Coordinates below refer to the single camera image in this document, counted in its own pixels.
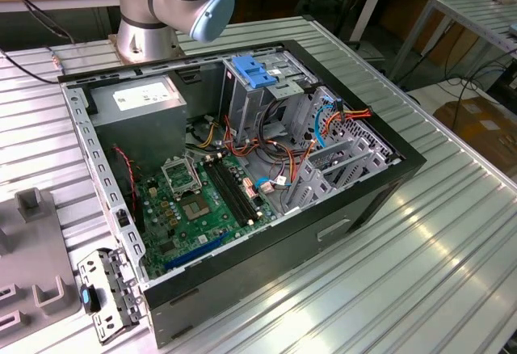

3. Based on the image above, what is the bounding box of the orange red power wire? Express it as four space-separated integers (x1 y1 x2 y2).
321 99 372 137

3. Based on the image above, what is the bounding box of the grey metal disk bay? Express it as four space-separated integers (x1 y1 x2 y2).
282 135 395 214

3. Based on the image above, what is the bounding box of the black RAM slot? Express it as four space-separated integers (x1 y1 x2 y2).
216 158 262 221
205 159 254 228

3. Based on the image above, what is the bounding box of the CPU socket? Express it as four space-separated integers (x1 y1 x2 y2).
179 194 211 221

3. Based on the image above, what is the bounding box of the metal socket cover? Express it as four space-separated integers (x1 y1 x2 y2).
161 155 203 200

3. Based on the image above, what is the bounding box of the blue drive latch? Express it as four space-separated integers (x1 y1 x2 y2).
232 55 280 90

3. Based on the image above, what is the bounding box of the blue expansion slot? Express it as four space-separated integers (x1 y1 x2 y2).
163 230 231 270

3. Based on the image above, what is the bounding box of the black open PC case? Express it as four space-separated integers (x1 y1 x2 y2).
56 38 428 350

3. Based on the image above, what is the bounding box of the green motherboard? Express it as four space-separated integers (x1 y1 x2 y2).
135 154 280 280

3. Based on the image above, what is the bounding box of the grey power supply unit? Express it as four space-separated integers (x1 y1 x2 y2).
86 74 189 169

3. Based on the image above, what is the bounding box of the brown cardboard box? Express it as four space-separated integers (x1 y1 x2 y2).
434 97 517 173

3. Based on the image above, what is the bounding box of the grey parts rack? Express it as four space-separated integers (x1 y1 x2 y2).
0 186 84 337

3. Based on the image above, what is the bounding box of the orange black wire bundle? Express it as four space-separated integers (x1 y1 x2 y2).
200 113 320 188

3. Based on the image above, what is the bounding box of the blue data wire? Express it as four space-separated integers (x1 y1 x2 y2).
313 97 338 149

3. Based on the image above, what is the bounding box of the red black fan wire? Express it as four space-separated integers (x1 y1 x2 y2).
112 145 141 213

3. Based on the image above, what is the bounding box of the metal card retention bracket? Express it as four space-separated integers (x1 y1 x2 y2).
76 247 146 345

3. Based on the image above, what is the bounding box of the cable with silver connector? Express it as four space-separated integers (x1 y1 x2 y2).
0 46 61 85

